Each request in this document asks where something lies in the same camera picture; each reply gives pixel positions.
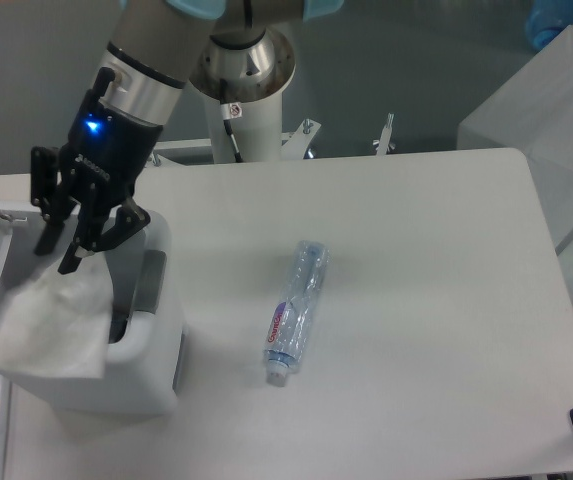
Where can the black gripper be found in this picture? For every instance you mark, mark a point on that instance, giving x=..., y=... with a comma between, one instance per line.
x=98, y=167

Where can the translucent white storage box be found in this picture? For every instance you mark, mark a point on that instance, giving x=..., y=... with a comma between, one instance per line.
x=533, y=113

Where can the clear plastic water bottle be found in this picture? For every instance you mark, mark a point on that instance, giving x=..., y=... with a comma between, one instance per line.
x=290, y=326

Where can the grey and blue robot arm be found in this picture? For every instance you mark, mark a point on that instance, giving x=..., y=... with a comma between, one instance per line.
x=230, y=50

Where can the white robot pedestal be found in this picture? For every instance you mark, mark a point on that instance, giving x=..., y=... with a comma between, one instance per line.
x=256, y=127

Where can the white mounting bracket frame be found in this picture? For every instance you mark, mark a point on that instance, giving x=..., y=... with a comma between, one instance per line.
x=295, y=145

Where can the white trash can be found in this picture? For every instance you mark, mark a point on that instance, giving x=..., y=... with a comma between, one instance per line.
x=144, y=346

